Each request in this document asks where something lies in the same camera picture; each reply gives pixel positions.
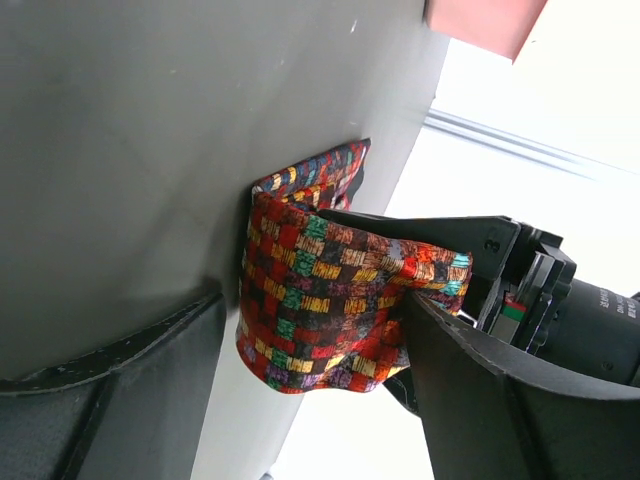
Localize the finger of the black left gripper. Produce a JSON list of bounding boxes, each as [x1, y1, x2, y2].
[[318, 209, 521, 280]]

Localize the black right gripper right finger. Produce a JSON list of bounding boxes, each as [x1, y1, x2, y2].
[[402, 293, 639, 479]]

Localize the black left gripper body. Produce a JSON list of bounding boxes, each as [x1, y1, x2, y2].
[[464, 222, 576, 355]]

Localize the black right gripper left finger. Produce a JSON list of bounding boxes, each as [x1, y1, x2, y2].
[[1, 293, 225, 479]]

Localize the red multicolour checked tie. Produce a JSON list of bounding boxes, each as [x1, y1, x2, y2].
[[236, 139, 473, 394]]

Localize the pink compartment tray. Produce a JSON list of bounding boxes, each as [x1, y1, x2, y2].
[[423, 0, 547, 62]]

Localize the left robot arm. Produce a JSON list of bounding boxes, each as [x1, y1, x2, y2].
[[320, 209, 639, 386]]

